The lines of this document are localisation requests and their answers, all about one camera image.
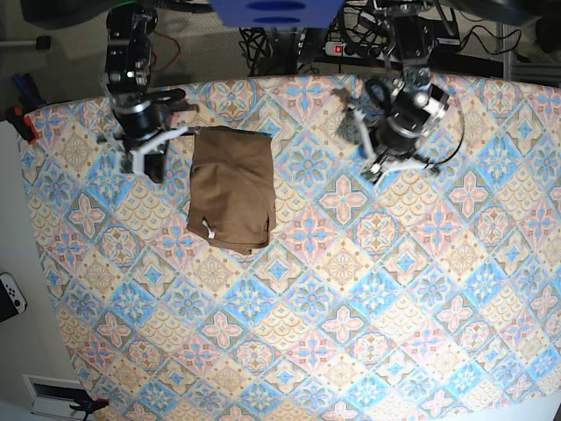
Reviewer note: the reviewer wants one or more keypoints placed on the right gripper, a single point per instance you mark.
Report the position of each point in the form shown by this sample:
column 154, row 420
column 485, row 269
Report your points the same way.
column 149, row 157

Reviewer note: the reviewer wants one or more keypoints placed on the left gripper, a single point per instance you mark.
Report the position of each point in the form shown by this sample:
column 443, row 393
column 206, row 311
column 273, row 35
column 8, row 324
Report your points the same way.
column 382, row 158

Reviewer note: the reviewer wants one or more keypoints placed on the brown t-shirt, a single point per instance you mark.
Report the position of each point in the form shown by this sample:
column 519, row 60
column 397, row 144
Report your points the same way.
column 232, row 196

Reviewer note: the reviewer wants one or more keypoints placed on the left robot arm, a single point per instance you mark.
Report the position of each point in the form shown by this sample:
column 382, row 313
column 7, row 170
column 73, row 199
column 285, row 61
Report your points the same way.
column 409, row 105

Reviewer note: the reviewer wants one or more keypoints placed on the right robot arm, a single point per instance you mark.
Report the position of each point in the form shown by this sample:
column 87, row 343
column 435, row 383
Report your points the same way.
column 144, row 117

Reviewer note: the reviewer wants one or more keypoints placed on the white power strip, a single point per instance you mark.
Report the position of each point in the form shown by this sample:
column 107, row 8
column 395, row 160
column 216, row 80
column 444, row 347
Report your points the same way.
column 341, row 49

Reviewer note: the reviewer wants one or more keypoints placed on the red black clamp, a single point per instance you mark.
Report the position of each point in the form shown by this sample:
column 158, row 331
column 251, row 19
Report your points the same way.
column 22, row 124

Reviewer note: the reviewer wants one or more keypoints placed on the patterned tablecloth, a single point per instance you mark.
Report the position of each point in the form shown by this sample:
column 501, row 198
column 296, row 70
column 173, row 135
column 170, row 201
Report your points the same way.
column 418, row 298

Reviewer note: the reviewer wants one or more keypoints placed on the blue plastic box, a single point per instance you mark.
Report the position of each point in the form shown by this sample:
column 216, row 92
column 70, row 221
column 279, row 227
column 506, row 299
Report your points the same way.
column 276, row 13

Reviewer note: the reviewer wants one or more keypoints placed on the game console controller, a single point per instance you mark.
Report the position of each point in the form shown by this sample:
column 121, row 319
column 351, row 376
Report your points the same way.
column 12, row 301

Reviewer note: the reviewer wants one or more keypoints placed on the black orange clamp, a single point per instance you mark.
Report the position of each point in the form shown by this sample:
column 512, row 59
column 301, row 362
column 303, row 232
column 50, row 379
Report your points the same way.
column 82, row 402

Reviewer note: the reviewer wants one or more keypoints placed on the white wall vent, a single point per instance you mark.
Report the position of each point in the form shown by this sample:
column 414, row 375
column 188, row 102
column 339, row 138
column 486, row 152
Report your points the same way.
column 52, row 397

